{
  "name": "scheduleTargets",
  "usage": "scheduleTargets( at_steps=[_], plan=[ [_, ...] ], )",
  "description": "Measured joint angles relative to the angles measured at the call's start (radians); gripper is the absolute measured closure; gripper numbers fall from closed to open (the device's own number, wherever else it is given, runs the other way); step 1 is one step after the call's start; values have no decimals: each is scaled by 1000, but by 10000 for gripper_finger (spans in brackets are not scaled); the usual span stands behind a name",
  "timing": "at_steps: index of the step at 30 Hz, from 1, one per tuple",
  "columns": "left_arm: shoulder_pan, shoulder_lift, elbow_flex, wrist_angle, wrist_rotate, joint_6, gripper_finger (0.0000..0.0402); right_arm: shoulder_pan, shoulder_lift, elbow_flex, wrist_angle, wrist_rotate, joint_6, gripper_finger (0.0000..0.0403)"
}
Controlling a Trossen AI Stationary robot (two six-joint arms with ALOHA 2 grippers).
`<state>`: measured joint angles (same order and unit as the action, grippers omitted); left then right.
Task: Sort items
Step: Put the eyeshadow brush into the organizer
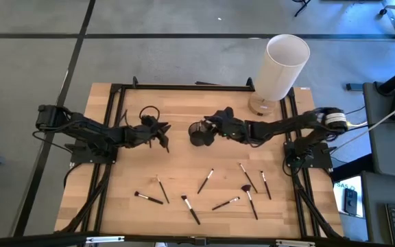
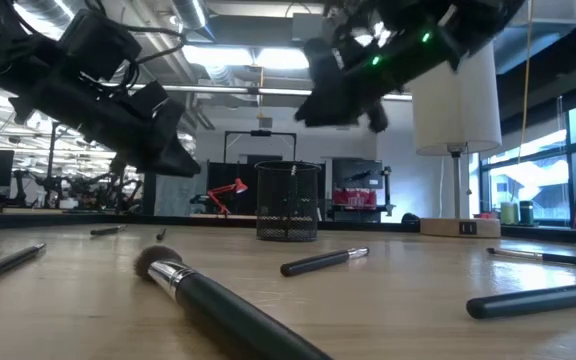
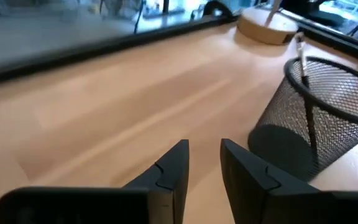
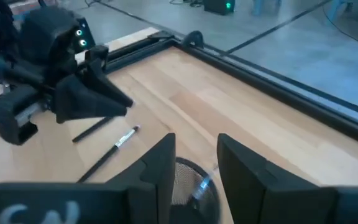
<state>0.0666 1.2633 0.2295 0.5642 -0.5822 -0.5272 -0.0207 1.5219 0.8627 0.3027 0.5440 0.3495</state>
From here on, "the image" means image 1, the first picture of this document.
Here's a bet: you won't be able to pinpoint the black frame bar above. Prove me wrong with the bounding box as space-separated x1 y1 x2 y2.
0 231 395 247

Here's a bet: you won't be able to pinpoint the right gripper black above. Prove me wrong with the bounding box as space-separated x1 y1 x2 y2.
202 117 252 143

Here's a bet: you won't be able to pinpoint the angled-head black makeup brush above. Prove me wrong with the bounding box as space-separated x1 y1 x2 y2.
239 163 259 194

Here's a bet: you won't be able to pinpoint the black cable bundle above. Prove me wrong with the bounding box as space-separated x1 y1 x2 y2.
59 163 113 235
290 169 343 239

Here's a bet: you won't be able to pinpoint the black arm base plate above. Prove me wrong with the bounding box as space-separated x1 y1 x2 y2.
284 139 334 169
65 139 118 165

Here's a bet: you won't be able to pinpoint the black mesh pencil cup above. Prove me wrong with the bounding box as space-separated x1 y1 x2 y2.
188 120 216 148

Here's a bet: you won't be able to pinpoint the black chair legs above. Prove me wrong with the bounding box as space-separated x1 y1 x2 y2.
292 0 312 18

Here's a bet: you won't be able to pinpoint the white paper sheet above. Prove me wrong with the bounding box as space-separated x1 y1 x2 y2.
332 175 365 219

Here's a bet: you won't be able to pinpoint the white cable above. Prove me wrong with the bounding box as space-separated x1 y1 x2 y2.
330 97 395 152

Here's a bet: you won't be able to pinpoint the white shade wooden base lamp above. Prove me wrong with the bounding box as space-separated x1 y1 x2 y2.
248 34 311 117

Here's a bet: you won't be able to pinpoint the small black makeup brush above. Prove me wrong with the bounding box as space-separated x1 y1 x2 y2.
260 170 272 201
211 196 241 211
197 168 215 195

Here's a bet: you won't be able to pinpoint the thin black makeup brush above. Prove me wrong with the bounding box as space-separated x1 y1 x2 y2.
156 175 170 204

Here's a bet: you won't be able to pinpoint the grey desk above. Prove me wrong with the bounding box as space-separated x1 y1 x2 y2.
361 81 395 180
361 170 395 245

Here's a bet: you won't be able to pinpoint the fan makeup brush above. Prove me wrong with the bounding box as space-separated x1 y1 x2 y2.
241 184 259 221

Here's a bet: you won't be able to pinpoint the black aluminium table frame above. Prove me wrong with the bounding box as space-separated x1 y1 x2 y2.
80 82 342 239

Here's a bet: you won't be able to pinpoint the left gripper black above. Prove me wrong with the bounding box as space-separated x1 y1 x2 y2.
125 115 172 154

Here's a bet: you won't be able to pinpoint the black cable loop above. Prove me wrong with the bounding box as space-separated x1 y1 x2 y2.
139 105 161 121

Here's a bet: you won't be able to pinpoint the flat-top makeup brush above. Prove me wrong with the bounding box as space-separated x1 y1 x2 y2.
180 195 202 226

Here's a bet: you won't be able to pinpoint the large round-head makeup brush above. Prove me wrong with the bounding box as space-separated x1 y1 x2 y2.
134 191 165 205

